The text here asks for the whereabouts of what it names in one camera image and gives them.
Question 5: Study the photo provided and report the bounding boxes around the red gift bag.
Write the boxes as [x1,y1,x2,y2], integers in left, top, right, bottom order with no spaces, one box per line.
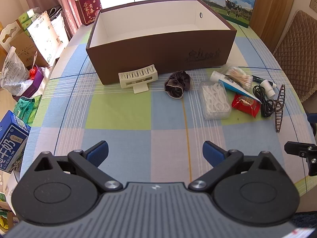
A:
[77,0,102,26]

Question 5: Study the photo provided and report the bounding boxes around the black cable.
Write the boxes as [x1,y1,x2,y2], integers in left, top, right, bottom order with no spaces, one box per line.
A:
[253,84,275,119]

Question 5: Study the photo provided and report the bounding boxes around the brown quilted chair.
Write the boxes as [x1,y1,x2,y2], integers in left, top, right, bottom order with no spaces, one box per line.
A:
[272,10,317,103]

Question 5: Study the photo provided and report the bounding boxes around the pack of cotton swabs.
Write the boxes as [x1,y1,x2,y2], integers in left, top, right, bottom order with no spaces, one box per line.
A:
[224,66,253,91]

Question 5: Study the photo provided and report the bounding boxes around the cream plastic slotted rack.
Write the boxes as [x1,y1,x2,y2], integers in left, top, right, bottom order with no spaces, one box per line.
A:
[118,64,158,94]

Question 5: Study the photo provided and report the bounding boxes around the white bags with dark handles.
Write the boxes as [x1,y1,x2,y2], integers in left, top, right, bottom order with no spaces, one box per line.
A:
[47,5,70,45]

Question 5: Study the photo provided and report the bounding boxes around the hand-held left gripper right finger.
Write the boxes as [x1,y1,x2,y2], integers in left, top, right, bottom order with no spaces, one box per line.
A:
[189,141,277,192]

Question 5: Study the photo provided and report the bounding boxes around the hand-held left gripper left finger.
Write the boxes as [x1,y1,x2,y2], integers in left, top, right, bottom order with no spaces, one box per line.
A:
[34,140,123,193]

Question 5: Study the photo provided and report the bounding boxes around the blue milk box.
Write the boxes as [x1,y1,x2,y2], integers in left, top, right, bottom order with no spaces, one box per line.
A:
[0,110,32,174]

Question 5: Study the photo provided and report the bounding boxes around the green tissue packs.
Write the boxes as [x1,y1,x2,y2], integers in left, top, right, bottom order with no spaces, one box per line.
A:
[18,7,41,31]

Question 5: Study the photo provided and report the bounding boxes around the pink curtain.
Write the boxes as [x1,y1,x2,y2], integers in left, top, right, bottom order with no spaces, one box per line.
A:
[18,0,87,36]

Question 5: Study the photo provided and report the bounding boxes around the white tissue box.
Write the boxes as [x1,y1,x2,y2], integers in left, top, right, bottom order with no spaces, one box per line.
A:
[27,11,62,66]

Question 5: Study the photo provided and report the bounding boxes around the red ornament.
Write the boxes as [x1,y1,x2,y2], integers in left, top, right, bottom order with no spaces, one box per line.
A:
[28,51,44,80]

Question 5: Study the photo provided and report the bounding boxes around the crumpled clear plastic bag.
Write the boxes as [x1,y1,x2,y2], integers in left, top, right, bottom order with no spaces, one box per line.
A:
[0,47,30,97]

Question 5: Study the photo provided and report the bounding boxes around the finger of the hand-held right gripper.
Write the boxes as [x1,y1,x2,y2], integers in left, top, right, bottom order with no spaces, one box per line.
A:
[284,141,317,176]
[306,113,317,135]

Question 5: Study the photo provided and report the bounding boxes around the purple box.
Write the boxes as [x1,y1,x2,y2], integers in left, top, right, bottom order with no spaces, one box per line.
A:
[21,66,50,98]

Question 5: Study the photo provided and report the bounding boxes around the brown velvet scrunchie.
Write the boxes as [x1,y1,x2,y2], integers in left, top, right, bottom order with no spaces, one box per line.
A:
[164,71,193,98]

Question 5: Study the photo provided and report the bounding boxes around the green soft packs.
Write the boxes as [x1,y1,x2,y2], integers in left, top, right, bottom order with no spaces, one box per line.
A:
[13,95,42,127]

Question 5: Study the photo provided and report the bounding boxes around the white toothpaste tube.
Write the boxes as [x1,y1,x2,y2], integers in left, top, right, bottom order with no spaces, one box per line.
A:
[210,71,262,104]

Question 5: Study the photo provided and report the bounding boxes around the milk carton with cow print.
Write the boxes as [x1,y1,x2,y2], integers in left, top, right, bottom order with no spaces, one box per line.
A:
[195,0,258,28]

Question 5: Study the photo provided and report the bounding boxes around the clear box of floss picks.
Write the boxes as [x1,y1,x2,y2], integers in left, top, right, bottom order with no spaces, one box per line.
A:
[199,81,232,120]

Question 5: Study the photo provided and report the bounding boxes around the cardboard box with white handle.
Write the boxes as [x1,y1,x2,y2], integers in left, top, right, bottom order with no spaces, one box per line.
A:
[0,20,50,67]

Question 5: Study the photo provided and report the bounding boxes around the red snack packet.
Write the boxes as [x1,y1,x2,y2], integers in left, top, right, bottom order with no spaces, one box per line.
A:
[231,94,261,117]

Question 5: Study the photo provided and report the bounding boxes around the brown cardboard storage box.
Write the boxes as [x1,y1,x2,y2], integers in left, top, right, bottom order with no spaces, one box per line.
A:
[86,0,238,86]

